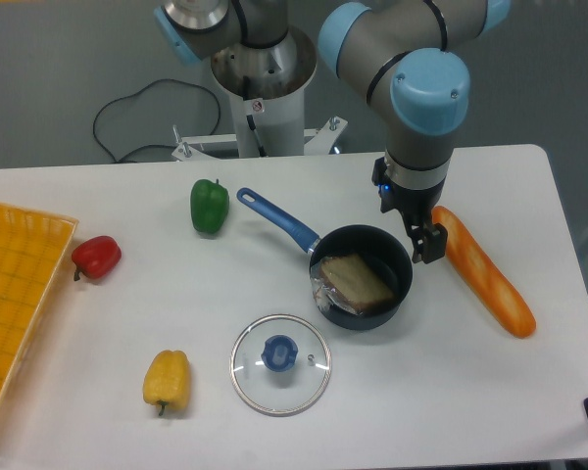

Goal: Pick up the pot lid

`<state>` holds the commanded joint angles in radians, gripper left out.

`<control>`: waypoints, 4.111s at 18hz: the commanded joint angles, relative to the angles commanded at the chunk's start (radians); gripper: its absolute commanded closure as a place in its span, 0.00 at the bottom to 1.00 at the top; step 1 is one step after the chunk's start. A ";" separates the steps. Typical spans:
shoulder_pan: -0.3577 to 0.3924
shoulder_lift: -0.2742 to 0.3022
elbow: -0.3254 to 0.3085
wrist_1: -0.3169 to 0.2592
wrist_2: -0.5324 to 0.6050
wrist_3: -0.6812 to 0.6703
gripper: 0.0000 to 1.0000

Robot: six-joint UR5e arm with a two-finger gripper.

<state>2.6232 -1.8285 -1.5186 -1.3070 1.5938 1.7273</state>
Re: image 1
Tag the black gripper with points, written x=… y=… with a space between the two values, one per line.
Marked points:
x=429 y=239

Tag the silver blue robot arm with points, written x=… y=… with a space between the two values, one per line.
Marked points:
x=398 y=60

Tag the glass lid with blue knob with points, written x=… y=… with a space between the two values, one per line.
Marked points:
x=280 y=365

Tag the orange baguette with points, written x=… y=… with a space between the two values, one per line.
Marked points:
x=484 y=278

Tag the wrapped bread slice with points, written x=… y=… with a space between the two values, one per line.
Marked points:
x=349 y=283

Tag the green bell pepper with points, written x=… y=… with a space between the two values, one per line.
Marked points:
x=209 y=206

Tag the yellow bell pepper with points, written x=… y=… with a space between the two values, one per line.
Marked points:
x=167 y=382

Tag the red bell pepper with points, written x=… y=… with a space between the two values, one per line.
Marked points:
x=96 y=257

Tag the yellow plastic basket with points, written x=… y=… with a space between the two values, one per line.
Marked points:
x=33 y=245

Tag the black pot with blue handle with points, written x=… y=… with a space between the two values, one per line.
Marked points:
x=381 y=251

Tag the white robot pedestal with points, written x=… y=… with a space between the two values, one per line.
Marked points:
x=266 y=93

